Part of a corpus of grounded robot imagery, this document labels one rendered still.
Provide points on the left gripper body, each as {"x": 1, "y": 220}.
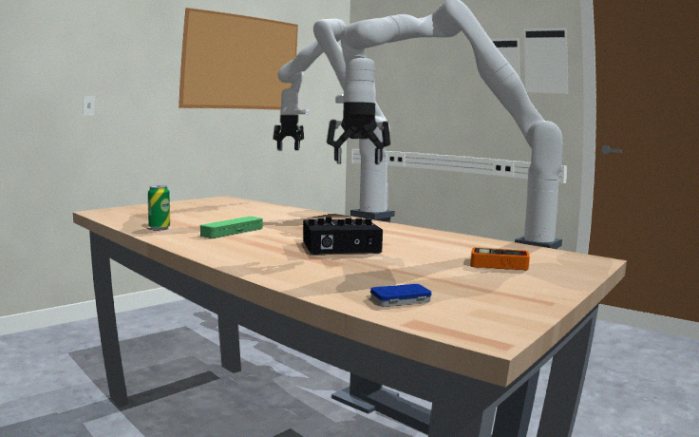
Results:
{"x": 367, "y": 110}

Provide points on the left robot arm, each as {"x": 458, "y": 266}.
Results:
{"x": 451, "y": 17}

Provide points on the black lighting desk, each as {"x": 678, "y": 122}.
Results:
{"x": 342, "y": 236}

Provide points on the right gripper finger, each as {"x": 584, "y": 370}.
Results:
{"x": 279, "y": 136}
{"x": 298, "y": 136}

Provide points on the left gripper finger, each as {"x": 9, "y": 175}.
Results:
{"x": 337, "y": 144}
{"x": 379, "y": 145}

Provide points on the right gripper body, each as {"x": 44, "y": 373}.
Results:
{"x": 289, "y": 121}

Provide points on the orange digital multimeter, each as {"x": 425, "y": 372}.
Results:
{"x": 499, "y": 258}

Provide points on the green drink can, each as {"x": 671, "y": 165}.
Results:
{"x": 158, "y": 207}

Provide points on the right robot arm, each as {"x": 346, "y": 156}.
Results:
{"x": 373, "y": 182}

